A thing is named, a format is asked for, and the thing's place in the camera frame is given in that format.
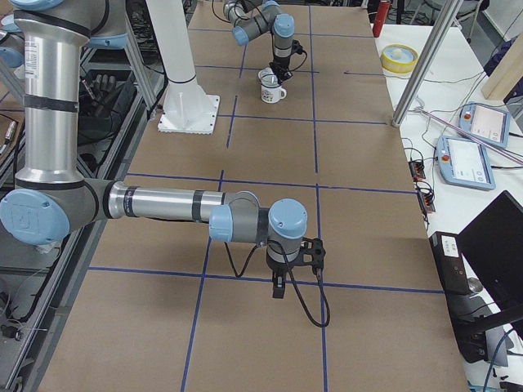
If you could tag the wooden board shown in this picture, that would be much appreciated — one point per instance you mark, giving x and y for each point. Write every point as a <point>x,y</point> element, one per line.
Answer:
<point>506,74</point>

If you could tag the white enamel cup blue rim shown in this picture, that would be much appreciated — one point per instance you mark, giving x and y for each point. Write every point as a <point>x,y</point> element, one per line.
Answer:
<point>273,95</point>

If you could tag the near teach pendant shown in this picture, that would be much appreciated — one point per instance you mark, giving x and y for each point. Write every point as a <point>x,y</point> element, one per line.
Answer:
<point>465,163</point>

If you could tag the lower orange black adapter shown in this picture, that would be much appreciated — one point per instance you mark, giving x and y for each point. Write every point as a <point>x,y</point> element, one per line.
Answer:
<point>426,200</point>

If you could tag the black computer box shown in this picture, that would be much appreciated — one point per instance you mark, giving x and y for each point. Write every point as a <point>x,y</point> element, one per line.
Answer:
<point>476,329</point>

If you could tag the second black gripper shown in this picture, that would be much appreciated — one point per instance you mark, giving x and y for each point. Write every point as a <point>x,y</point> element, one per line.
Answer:
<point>279,269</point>

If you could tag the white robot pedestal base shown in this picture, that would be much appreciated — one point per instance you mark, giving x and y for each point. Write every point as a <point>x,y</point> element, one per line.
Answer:
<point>186,106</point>

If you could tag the aluminium frame post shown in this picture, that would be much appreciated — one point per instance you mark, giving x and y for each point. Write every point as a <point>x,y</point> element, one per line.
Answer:
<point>429,51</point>

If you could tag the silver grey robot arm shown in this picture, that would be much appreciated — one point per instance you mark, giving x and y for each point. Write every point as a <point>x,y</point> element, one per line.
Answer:
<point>252,19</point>

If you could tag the teach pendant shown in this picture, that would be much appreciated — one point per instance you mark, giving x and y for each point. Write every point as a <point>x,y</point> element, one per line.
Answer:
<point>465,163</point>
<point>486,122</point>

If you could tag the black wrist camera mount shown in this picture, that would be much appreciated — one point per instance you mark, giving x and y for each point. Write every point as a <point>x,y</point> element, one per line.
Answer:
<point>298,47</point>

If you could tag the upper orange black adapter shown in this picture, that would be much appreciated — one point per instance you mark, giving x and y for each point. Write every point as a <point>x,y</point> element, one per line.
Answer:
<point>416,168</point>

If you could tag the orange black adapter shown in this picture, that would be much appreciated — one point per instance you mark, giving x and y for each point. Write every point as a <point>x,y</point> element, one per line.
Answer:
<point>416,168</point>
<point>426,200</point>

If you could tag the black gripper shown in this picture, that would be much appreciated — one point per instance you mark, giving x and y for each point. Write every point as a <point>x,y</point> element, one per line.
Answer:
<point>280,65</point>

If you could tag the red cylinder bottle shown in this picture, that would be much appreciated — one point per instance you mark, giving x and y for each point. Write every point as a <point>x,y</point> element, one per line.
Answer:
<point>381,16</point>

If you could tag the far teach pendant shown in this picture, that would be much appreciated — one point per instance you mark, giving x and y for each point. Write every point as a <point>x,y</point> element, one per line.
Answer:
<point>486,122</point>

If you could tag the yellow tape roll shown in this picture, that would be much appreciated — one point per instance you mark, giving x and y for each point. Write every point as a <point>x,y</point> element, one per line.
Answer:
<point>399,58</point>

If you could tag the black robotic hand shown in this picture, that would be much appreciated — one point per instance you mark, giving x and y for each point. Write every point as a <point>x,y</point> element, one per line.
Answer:
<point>99,96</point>

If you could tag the black monitor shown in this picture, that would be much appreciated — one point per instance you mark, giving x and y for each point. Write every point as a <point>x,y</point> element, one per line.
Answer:
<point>492,246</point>

